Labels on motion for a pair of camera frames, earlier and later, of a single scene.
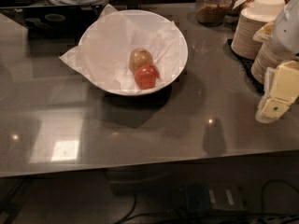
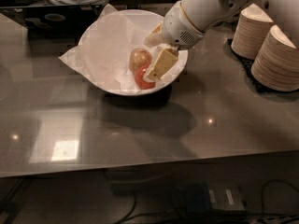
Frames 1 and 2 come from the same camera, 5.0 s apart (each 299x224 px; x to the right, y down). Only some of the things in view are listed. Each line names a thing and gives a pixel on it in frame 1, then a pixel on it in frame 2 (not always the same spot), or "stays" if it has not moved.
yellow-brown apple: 139,57 stays
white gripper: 286,32 -> 177,28
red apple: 146,77 stays
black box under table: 215,195 stays
